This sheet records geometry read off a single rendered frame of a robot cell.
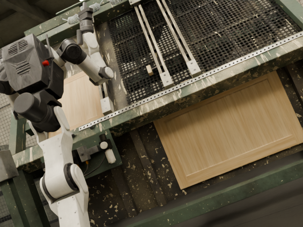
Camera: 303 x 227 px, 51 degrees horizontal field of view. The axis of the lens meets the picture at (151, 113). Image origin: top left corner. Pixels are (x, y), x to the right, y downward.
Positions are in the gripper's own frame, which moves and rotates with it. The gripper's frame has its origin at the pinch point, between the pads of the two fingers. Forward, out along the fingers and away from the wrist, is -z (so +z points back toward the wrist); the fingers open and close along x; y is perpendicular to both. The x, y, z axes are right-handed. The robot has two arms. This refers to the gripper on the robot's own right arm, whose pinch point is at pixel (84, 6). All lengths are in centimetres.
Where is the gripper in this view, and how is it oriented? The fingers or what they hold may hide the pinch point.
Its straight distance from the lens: 224.0
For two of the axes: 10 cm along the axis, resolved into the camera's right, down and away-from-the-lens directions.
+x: -7.4, 1.7, 6.5
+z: 1.1, 9.8, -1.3
